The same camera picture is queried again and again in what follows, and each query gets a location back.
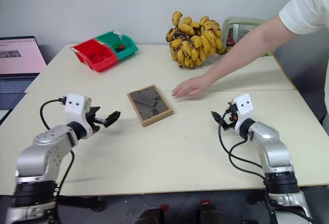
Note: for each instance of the dark rounded shape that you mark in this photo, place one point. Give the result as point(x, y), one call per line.
point(210, 213)
point(152, 216)

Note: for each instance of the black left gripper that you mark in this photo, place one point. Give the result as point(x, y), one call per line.
point(90, 120)

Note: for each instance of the dark small parts pile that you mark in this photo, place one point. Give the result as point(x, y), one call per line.
point(119, 46)

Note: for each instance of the red plastic parts bin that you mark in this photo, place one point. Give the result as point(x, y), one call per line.
point(99, 54)

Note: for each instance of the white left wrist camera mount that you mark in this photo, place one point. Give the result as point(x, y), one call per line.
point(75, 105)

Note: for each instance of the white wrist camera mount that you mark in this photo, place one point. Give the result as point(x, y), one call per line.
point(75, 105)
point(244, 107)

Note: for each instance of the person's bare hand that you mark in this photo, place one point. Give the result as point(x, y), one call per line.
point(191, 88)

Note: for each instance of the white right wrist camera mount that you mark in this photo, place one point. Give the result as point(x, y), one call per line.
point(244, 107)

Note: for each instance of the grey laptop with pink screen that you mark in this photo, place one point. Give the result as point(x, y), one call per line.
point(18, 59)

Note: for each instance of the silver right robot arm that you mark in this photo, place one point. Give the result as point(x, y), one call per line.
point(273, 144)

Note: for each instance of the person's bare forearm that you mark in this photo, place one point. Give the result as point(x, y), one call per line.
point(246, 49)

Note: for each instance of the yellow banana bunch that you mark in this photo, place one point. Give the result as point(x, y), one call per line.
point(196, 41)

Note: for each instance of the white t-shirt sleeve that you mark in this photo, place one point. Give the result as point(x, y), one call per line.
point(306, 5)

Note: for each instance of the grey-green clear storage box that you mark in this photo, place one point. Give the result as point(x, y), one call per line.
point(242, 27)

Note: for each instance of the black table base bar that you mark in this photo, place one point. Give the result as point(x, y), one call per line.
point(79, 202)

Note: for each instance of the wooden picture frame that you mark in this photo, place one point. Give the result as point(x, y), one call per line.
point(150, 105)

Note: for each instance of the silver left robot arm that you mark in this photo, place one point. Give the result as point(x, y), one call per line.
point(42, 153)

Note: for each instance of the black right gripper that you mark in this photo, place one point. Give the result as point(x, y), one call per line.
point(230, 117)

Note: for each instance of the green plastic parts bin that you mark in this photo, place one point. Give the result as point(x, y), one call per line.
point(120, 45)

